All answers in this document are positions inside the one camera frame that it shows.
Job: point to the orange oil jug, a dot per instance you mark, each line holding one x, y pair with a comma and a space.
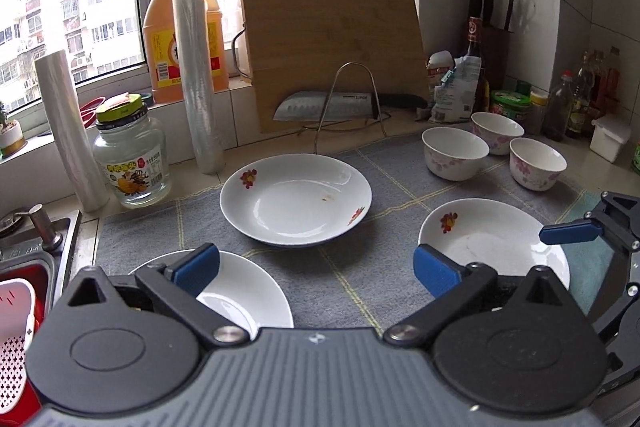
160, 42

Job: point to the white plastic colander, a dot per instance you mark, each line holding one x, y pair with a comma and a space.
12, 337

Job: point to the grey checked cloth mat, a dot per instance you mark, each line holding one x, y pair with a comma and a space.
387, 207

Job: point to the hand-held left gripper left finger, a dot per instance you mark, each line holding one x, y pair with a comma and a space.
196, 268

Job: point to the white pink-flower bowl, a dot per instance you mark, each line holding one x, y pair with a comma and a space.
452, 152
500, 132
537, 162

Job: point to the dark red knife block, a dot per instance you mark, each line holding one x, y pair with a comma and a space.
497, 57

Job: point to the teal cloth mat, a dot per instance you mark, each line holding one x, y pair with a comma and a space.
590, 269

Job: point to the glass jar with green lid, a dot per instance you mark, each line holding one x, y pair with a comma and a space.
131, 157

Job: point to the short plastic wrap roll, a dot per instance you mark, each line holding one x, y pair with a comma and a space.
70, 132

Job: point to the white green printed bag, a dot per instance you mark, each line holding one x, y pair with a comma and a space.
457, 97

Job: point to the dark sauce bottle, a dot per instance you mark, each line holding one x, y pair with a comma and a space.
475, 39

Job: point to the bamboo cutting board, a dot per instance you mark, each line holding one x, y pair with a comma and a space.
325, 32

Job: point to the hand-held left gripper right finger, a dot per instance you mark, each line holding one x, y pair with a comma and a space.
436, 269

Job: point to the tall plastic wrap roll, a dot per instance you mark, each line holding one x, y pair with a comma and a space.
197, 72

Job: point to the yellow-lidded jar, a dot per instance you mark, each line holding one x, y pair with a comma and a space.
538, 112

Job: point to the white plastic container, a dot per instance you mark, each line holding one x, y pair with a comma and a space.
610, 137

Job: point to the steel sink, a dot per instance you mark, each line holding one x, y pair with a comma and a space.
65, 247

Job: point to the white flower-print plate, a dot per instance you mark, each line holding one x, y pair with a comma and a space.
250, 297
492, 232
295, 197

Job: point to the green-lidded jar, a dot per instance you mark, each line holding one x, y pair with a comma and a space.
509, 104

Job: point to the small potted plant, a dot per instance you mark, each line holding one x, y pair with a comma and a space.
10, 134

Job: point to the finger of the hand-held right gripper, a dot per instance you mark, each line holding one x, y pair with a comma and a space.
620, 317
570, 233

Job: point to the sink faucet knob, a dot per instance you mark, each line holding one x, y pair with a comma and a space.
44, 227

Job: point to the red plastic basin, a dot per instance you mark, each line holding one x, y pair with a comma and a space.
27, 399

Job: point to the white red printed bag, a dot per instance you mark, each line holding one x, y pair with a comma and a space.
440, 62

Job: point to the red bowl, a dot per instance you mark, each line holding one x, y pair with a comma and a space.
90, 112

